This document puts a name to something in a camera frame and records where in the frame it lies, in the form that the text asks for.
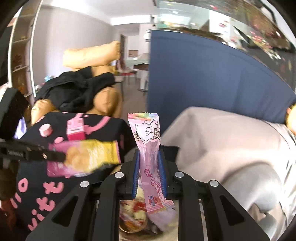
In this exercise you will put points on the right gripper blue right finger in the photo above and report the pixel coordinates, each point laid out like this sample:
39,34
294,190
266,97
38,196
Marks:
162,173

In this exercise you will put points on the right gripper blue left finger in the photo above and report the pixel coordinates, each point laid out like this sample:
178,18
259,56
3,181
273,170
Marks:
136,171

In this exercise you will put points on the pink candy wrapper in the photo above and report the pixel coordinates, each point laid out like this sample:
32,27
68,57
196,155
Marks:
146,130

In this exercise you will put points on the pink yellow biscuit packet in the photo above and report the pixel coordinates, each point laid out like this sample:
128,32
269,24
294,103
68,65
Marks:
83,157

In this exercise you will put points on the yellow bag lined trash bin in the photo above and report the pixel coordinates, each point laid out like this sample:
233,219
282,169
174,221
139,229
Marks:
135,224

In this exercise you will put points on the purple plastic bag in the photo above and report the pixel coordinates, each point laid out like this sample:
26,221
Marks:
21,129

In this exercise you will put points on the wooden display shelf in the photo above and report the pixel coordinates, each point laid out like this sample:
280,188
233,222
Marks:
20,51

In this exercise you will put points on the pink hexagonal box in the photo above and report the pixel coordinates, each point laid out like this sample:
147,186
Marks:
45,130

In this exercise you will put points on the black jacket on sofa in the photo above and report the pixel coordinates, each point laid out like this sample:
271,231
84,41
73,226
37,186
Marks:
74,91

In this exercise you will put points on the pink tissue box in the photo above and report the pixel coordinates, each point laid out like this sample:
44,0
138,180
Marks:
75,130

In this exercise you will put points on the orange leather sofa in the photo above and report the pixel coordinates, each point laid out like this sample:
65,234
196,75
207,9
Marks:
108,100

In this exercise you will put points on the black pink Kitty table cloth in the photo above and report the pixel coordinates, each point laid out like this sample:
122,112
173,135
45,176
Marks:
37,194

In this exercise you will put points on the beige blanket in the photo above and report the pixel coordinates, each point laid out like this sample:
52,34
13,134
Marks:
253,159

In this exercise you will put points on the beige dining chair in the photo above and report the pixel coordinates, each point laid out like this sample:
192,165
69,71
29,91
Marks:
122,74

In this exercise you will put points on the blue fabric partition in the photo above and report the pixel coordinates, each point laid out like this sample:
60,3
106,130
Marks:
187,70

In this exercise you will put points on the dining table with cover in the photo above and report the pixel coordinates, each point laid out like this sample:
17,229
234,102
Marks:
141,64

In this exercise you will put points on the yellow duck plush toy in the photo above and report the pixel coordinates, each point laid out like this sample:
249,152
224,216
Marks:
290,119

